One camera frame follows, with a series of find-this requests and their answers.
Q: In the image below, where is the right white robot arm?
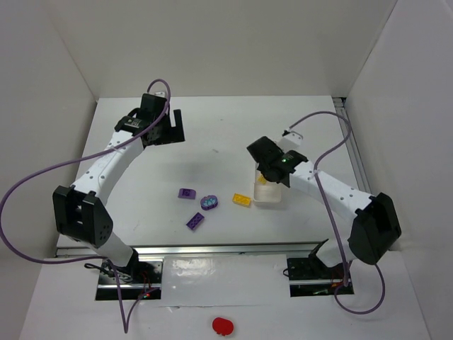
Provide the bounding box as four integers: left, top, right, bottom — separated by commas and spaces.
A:
247, 137, 401, 267

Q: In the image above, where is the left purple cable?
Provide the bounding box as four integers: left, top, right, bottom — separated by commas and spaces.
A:
0, 79, 171, 334

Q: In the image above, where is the aluminium rail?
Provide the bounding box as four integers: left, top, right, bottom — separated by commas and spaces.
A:
55, 240, 390, 258
332, 96, 390, 249

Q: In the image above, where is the dark yellow lego brick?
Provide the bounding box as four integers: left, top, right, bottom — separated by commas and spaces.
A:
232, 193, 251, 207

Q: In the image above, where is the purple cable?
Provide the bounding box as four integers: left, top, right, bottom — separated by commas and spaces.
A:
0, 79, 171, 334
287, 111, 386, 315

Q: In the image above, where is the aluminium front rail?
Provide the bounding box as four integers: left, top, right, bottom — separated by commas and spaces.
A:
55, 240, 390, 258

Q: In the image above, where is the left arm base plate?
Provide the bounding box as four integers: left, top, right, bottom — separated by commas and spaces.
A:
84, 259, 164, 301

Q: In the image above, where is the aluminium right side rail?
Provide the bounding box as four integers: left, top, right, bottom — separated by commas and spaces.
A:
332, 96, 390, 249

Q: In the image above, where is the red round object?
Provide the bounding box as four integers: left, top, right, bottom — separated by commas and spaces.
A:
212, 317, 234, 336

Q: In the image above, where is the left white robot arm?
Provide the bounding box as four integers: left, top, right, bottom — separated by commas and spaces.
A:
52, 93, 185, 276

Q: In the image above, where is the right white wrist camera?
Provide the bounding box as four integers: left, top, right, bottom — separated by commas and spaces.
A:
277, 130, 304, 152

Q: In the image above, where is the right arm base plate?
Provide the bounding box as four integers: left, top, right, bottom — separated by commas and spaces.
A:
282, 257, 354, 298

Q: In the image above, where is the round purple flower lego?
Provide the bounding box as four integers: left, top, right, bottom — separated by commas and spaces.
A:
200, 195, 219, 211

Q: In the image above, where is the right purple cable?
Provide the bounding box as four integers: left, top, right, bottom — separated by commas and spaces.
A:
287, 111, 386, 315

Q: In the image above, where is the light yellow lego brick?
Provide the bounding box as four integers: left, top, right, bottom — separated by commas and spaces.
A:
257, 174, 267, 185

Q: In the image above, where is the white divided plastic container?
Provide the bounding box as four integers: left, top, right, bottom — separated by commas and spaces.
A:
253, 169, 282, 205

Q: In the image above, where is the purple curved lego brick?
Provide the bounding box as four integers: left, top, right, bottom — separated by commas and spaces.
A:
178, 188, 196, 200

